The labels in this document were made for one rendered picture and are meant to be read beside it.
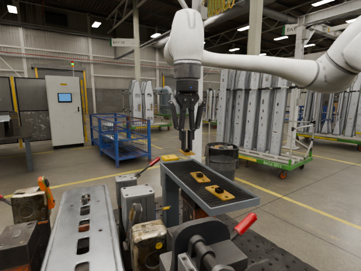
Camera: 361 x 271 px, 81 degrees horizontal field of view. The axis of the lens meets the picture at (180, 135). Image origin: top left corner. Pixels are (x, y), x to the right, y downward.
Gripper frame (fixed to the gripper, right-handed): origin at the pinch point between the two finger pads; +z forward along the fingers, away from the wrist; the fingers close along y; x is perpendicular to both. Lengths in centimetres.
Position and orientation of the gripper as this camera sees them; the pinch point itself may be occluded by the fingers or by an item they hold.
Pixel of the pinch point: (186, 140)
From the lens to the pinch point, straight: 74.1
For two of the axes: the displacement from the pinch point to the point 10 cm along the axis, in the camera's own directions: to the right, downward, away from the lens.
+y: -9.6, 0.5, -2.9
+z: 0.0, 9.9, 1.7
